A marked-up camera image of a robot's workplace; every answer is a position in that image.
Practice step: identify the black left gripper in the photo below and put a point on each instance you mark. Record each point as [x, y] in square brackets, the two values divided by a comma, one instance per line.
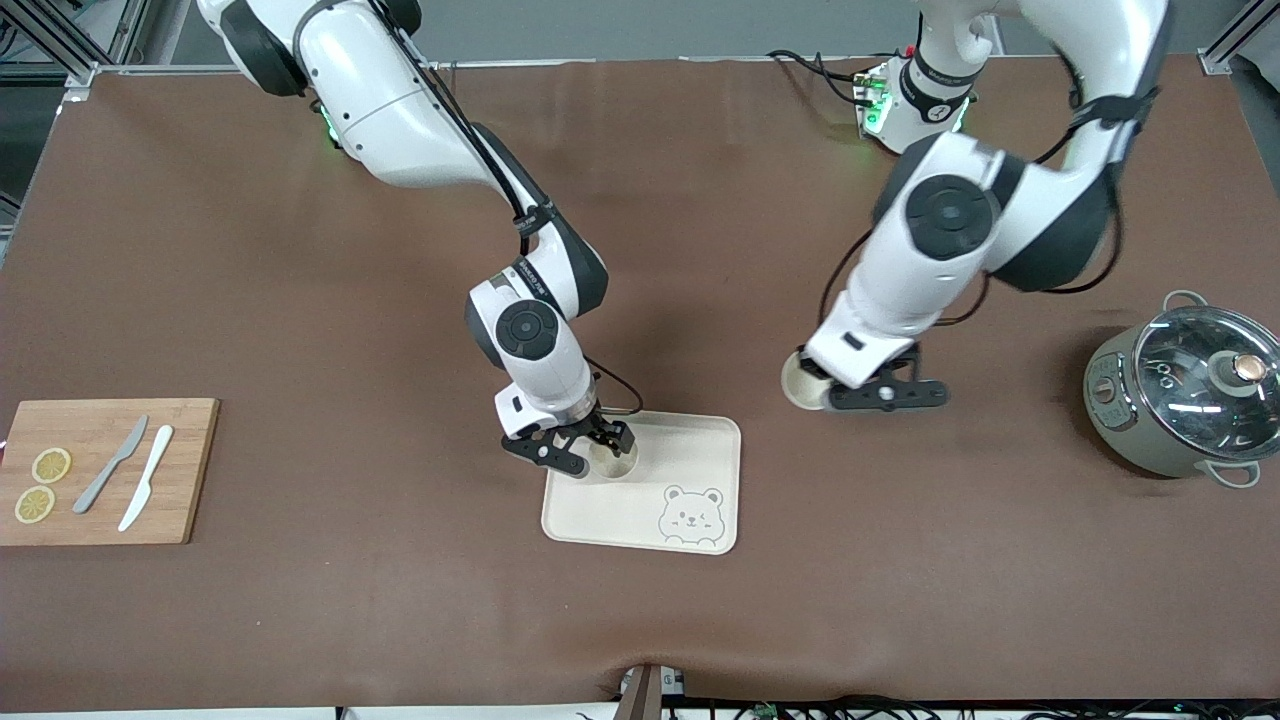
[815, 369]

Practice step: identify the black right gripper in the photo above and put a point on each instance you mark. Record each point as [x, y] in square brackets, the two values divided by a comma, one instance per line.
[592, 429]

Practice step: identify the white IKEA cup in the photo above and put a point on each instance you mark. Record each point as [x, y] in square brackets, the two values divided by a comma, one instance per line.
[620, 468]
[805, 392]

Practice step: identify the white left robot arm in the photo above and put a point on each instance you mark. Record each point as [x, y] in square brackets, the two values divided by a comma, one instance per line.
[940, 230]

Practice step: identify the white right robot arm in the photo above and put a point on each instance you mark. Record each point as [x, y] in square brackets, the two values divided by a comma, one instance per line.
[400, 120]

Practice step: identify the cream bear print tray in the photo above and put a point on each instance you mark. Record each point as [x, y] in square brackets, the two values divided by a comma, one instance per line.
[650, 480]

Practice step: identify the grey-green cooking pot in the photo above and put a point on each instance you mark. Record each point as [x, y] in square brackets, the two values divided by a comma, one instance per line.
[1120, 440]

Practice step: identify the glass pot lid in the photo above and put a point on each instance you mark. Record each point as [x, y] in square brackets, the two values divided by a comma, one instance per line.
[1190, 395]

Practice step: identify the white plastic knife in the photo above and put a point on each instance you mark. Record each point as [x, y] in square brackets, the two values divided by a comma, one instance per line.
[148, 475]

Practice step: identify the grey plastic knife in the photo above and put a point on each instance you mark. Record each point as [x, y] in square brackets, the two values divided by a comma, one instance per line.
[105, 470]

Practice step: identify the bamboo cutting board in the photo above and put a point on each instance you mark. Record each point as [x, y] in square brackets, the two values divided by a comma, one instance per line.
[100, 440]

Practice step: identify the yellow lemon slice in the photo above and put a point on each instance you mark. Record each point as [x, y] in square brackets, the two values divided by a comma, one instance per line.
[51, 465]
[35, 504]

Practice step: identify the metal camera bracket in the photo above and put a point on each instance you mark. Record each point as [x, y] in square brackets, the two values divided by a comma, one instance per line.
[645, 695]

